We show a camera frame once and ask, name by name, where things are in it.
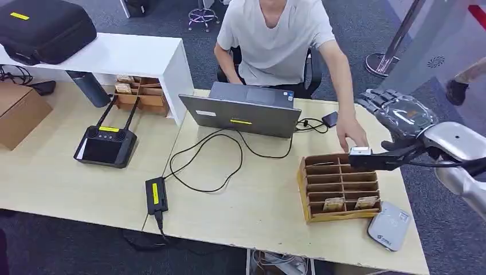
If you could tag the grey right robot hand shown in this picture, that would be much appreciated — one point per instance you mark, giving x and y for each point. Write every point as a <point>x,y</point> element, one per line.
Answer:
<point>402,117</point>

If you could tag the person's left hand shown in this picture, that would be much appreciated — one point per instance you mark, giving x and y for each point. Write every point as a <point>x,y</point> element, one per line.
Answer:
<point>351,131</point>

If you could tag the large wooden card box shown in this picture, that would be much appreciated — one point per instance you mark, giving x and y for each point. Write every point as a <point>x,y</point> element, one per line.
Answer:
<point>315,218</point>

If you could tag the black external drive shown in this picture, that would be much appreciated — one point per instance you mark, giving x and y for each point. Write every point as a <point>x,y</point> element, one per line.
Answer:
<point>330,119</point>

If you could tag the chrome stanchion pole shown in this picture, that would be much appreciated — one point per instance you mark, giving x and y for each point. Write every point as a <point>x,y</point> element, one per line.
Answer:
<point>381,64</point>

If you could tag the person with black shoe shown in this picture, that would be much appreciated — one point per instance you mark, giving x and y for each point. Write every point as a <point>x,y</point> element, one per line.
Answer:
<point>457,91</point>

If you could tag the black office chair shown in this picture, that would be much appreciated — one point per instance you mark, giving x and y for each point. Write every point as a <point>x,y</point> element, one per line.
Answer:
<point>313,76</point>

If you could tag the card with pale print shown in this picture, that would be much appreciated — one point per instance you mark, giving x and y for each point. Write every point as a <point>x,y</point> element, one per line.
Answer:
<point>334,205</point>
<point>123,88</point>
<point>366,202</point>
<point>125,79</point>

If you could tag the grey standing panel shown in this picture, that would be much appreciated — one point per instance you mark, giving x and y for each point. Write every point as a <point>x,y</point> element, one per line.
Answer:
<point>425,45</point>

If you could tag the grey card reader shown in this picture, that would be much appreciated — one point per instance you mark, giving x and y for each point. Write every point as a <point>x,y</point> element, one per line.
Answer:
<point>389,227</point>

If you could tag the grey laptop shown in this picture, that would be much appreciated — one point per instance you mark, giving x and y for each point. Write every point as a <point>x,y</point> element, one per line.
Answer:
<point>243,117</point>

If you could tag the chrome stool base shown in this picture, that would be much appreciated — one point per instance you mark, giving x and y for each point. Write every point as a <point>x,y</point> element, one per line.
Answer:
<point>203,16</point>

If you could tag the small wooden card box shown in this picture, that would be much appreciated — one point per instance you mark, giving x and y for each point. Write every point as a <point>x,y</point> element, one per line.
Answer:
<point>150,100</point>

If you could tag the black power adapter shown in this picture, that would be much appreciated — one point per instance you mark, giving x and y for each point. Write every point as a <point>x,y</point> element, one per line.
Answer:
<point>156,195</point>

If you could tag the white desk shelf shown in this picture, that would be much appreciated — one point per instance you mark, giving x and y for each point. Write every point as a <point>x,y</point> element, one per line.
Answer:
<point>125,53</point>

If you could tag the black remote controller with screen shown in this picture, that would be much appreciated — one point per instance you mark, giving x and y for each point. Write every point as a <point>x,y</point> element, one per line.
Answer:
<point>105,150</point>

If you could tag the black cabinet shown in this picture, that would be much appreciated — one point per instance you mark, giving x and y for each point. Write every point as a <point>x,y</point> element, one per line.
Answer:
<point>136,7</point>

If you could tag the dark grey cylindrical bottle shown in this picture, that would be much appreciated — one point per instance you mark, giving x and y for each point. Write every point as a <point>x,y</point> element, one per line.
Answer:
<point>91,89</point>

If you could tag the small black pouch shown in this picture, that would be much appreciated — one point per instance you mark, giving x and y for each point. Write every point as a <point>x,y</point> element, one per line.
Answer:
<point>43,87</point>

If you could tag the black carrying case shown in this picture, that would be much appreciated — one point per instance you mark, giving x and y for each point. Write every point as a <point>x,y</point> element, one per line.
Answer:
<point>45,30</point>

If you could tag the brown cardboard box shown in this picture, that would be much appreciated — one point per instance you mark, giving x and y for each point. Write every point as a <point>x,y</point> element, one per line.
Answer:
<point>21,114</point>

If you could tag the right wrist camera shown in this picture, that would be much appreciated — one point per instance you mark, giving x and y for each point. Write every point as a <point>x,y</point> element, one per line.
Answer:
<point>370,159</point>

